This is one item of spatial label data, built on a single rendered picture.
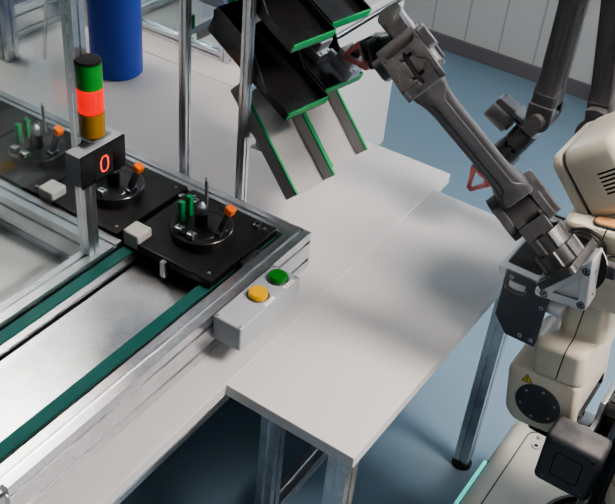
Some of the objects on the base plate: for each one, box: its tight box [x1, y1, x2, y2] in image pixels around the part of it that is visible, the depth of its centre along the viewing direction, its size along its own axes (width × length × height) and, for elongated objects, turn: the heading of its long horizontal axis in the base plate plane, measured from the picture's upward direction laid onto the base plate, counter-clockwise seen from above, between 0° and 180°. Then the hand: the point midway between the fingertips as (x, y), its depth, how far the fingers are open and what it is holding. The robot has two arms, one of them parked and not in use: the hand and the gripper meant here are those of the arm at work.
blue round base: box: [86, 0, 143, 81], centre depth 278 cm, size 16×16×27 cm
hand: (352, 53), depth 214 cm, fingers closed on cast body, 4 cm apart
